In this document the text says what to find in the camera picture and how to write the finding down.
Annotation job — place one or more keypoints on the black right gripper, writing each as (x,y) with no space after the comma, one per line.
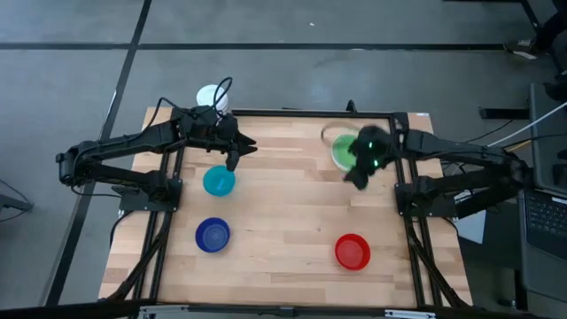
(374,148)

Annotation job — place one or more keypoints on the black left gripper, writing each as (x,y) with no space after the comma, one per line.
(228,133)

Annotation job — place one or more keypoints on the green plastic bowl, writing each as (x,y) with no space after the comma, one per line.
(342,153)

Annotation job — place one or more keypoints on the teal plastic bowl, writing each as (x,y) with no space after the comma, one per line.
(218,182)

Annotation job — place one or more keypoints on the red plastic bowl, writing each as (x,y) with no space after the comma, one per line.
(352,252)

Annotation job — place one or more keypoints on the dark blue plastic bowl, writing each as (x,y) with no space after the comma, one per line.
(212,235)

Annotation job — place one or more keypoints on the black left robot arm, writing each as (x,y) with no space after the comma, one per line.
(133,137)

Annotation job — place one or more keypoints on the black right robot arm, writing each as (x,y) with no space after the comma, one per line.
(465,153)

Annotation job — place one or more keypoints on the tall white cylindrical container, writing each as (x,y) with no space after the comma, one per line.
(207,96)

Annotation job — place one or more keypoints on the white paper sheet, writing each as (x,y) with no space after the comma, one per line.
(471,226)

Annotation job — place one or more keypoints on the black diagonal bar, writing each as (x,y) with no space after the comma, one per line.
(483,207)

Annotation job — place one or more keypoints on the black floor bar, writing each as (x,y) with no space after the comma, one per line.
(502,113)

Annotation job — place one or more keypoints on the grey equipment case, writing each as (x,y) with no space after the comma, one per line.
(547,146)

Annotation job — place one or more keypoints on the grey laptop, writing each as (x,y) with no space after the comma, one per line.
(545,221)

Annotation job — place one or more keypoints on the person's shoe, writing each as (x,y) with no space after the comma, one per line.
(522,49)

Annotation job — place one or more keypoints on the black stand foot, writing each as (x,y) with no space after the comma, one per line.
(13,204)

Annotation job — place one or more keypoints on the person's leg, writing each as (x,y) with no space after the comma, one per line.
(551,26)

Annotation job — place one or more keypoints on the black aluminium table frame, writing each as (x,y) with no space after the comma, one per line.
(310,113)

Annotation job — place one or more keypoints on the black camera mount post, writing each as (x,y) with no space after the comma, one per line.
(351,106)

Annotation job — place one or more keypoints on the grey metal rail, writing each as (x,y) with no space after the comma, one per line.
(283,311)

